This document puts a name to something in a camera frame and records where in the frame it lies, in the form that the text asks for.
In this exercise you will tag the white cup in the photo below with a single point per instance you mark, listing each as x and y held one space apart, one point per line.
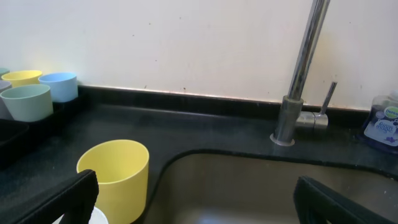
99 218

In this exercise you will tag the grey cup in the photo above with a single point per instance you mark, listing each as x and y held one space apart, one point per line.
3 109

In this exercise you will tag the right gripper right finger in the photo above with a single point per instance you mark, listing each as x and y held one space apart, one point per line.
320 205

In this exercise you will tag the steel tap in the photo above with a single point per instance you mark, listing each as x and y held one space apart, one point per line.
287 121

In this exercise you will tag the blue soap bottle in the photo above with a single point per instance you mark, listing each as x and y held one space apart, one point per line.
382 130

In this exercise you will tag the steel sink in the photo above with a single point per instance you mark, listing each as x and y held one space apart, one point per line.
233 186

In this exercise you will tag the black tray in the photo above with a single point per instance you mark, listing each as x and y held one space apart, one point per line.
40 127

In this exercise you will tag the green cup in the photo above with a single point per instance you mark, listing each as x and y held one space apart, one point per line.
28 105
2 72

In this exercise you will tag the yellow cup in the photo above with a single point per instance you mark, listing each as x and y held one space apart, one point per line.
124 186
21 77

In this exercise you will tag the blue cup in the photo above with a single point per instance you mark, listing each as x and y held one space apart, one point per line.
62 90

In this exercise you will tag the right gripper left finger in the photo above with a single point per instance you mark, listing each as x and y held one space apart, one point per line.
77 193

